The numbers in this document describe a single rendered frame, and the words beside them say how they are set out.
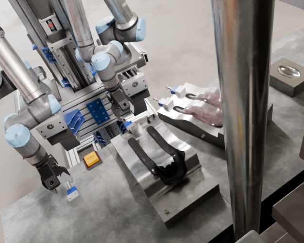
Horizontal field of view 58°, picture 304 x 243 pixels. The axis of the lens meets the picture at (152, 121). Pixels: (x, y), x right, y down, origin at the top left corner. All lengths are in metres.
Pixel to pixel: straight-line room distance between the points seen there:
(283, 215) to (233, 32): 0.41
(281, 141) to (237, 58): 1.04
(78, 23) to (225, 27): 1.04
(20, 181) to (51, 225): 1.54
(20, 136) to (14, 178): 1.92
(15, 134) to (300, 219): 0.86
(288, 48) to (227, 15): 1.57
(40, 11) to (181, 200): 1.08
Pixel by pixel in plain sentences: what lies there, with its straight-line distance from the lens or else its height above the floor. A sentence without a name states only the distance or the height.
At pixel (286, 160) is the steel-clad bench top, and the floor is 0.80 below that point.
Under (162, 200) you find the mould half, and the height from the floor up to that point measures 0.86.
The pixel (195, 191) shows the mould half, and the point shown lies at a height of 0.86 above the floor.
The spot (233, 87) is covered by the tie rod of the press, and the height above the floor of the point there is 1.62.
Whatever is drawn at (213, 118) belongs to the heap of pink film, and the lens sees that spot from 1.29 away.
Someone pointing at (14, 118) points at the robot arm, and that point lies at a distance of 1.14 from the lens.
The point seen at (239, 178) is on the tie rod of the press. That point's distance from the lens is 0.48.
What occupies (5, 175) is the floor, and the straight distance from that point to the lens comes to 3.03.
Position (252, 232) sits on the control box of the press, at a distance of 0.39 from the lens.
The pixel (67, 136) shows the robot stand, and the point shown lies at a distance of 1.61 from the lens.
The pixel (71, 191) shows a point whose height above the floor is 0.84.
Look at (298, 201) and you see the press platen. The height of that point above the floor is 1.29.
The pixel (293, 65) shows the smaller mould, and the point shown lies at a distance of 1.60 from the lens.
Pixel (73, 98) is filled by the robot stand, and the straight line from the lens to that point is 1.63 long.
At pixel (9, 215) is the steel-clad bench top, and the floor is 0.80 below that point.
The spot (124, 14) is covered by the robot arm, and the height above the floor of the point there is 1.32.
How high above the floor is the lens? 1.84
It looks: 44 degrees down
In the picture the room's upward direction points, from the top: 20 degrees counter-clockwise
